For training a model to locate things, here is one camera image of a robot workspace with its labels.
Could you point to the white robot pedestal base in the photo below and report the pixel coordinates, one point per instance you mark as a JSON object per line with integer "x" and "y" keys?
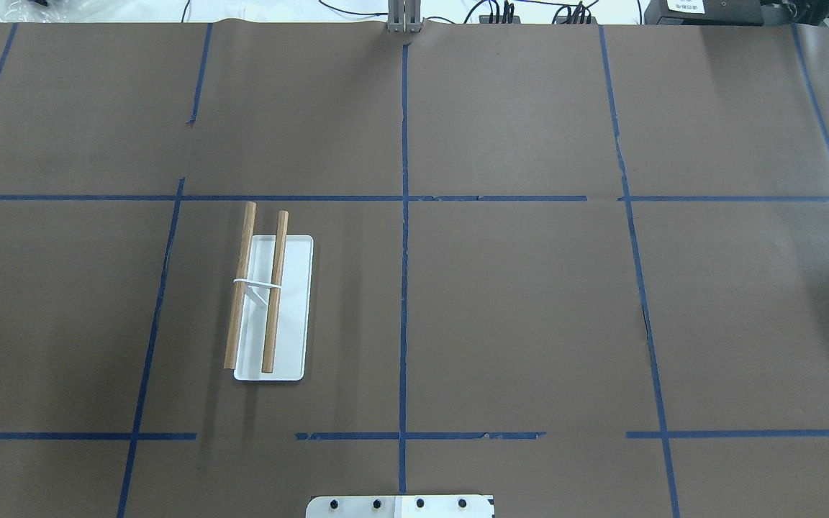
{"x": 431, "y": 505}

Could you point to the grey aluminium frame post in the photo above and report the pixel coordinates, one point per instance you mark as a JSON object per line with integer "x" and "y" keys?
{"x": 404, "y": 16}

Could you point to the black box with label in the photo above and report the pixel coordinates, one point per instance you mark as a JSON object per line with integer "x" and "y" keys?
{"x": 724, "y": 13}

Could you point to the white towel rack base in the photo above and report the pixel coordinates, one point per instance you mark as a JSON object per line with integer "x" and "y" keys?
{"x": 292, "y": 324}

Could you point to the wooden rack rod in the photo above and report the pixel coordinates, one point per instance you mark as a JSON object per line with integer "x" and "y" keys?
{"x": 236, "y": 312}
{"x": 274, "y": 296}

